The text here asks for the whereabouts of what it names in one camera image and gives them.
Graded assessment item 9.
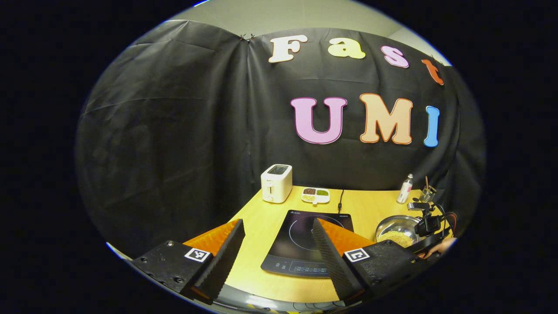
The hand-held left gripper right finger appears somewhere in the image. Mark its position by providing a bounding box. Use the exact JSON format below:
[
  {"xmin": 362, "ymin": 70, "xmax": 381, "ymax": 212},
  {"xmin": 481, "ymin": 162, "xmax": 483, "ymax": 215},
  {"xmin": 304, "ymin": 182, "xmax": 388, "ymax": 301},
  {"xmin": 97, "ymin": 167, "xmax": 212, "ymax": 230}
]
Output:
[{"xmin": 312, "ymin": 218, "xmax": 430, "ymax": 306}]

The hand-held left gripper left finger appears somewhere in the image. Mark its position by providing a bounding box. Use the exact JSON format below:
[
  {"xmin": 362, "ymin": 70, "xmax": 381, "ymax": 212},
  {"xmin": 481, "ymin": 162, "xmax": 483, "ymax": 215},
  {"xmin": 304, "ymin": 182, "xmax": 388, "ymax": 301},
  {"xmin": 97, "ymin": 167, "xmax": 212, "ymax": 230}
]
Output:
[{"xmin": 131, "ymin": 219, "xmax": 246, "ymax": 305}]

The steel pot with beans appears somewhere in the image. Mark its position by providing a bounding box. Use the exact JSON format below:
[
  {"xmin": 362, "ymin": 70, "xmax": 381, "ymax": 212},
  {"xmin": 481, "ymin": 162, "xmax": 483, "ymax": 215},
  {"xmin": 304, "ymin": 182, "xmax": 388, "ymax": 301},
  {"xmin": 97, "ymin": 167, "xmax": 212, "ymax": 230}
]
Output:
[{"xmin": 375, "ymin": 215, "xmax": 421, "ymax": 248}]

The black induction cooktop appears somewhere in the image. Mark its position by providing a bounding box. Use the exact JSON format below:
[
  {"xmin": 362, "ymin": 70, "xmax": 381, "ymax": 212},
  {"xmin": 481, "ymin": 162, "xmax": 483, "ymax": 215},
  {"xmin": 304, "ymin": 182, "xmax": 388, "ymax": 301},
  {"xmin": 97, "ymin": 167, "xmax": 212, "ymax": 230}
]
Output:
[{"xmin": 261, "ymin": 210, "xmax": 354, "ymax": 279}]

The clear plastic bottle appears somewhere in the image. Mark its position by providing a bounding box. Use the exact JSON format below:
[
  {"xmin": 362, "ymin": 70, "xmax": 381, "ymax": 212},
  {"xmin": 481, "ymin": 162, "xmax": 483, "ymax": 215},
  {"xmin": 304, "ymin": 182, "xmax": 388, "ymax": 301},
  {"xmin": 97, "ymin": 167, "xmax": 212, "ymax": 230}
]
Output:
[{"xmin": 396, "ymin": 174, "xmax": 414, "ymax": 204}]

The white divided bean dish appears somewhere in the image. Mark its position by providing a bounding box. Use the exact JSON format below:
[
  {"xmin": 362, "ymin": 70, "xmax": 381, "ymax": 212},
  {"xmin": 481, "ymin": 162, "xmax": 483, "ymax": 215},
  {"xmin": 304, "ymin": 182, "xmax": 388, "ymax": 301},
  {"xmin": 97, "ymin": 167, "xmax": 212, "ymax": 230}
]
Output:
[{"xmin": 301, "ymin": 188, "xmax": 330, "ymax": 205}]

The white toaster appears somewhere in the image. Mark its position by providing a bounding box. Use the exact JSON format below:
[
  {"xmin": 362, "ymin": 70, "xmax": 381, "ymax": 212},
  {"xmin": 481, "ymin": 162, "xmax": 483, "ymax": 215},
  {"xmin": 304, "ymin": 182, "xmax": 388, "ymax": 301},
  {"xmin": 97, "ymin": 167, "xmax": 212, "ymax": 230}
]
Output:
[{"xmin": 261, "ymin": 164, "xmax": 293, "ymax": 204}]

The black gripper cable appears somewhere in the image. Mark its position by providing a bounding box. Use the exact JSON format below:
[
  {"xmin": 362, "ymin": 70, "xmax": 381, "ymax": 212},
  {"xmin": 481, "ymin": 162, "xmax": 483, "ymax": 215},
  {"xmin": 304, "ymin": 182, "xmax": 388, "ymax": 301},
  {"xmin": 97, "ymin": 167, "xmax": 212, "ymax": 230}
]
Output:
[{"xmin": 436, "ymin": 204, "xmax": 457, "ymax": 238}]

